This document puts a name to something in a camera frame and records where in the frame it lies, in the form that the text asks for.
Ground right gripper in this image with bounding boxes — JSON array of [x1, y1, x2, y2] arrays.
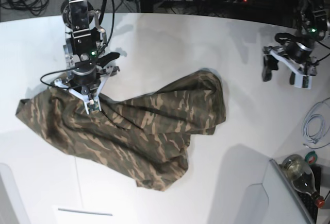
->
[[68, 52, 120, 93]]

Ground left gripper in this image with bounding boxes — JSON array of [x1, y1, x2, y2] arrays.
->
[[262, 33, 316, 85]]

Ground camouflage t-shirt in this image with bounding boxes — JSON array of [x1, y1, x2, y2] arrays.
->
[[15, 70, 226, 191]]

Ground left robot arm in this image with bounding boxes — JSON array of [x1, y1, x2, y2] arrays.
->
[[262, 0, 329, 89]]

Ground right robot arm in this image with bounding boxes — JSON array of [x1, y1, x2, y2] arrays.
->
[[47, 0, 119, 95]]

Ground green tape roll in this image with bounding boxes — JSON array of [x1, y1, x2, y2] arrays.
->
[[304, 151, 318, 165]]

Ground clear plastic bottle red cap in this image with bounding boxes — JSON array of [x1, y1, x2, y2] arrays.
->
[[281, 154, 325, 208]]

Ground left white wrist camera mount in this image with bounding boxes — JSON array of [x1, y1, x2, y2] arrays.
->
[[262, 46, 317, 89]]

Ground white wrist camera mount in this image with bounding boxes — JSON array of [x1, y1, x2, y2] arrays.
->
[[262, 46, 317, 89], [54, 76, 110, 114]]

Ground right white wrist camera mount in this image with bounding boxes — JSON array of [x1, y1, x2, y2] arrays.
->
[[54, 76, 110, 114]]

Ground light blue coiled cable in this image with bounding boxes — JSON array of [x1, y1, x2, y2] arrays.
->
[[302, 97, 330, 149]]

